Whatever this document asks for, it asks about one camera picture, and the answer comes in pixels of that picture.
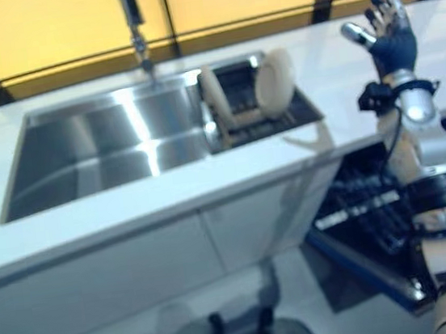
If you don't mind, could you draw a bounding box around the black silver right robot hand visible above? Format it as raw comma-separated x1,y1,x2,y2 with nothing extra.
336,0,423,82

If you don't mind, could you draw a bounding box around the cream round plate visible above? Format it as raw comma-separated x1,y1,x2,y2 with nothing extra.
251,46,301,119
196,64,240,133

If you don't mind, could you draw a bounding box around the black wire dishwasher plate rack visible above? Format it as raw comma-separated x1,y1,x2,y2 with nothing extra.
306,140,421,264

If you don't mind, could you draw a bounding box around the dark dishwasher door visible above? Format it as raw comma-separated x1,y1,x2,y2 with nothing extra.
298,207,433,331

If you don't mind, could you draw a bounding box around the white left robot leg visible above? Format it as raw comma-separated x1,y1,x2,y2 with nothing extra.
159,305,228,334

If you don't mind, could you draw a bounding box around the wide white cabinet door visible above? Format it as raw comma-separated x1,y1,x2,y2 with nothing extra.
0,206,232,334

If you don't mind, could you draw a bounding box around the narrow white cabinet door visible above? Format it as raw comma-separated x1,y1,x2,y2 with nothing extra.
196,159,353,278

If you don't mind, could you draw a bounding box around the black sink dish rack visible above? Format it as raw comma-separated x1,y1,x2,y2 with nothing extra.
193,49,327,157

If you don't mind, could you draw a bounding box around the stainless steel sink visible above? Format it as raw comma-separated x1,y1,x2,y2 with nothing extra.
0,44,333,226

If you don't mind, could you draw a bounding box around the chrome kitchen faucet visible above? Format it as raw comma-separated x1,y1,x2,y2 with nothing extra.
115,0,167,92

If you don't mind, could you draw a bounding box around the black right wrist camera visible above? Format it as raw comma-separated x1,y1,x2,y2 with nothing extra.
355,78,397,115

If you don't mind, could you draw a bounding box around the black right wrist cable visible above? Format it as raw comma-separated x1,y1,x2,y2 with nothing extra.
378,106,410,165

